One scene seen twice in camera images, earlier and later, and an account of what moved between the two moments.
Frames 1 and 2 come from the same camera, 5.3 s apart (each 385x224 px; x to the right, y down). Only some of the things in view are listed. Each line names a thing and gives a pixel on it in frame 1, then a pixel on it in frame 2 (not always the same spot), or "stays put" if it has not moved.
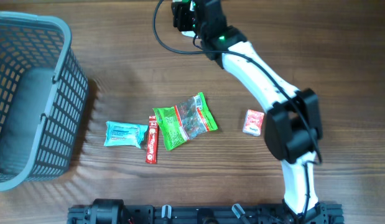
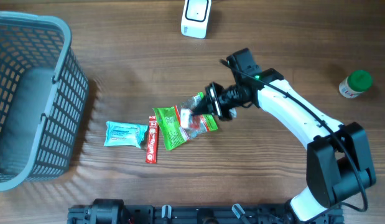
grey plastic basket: x=40 y=89 stays put
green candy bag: x=183 y=122 stays put
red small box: x=253 y=122 -> x=189 y=121
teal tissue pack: x=123 y=134 stays put
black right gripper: x=180 y=10 -> x=204 y=107
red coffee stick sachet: x=152 y=152 stays put
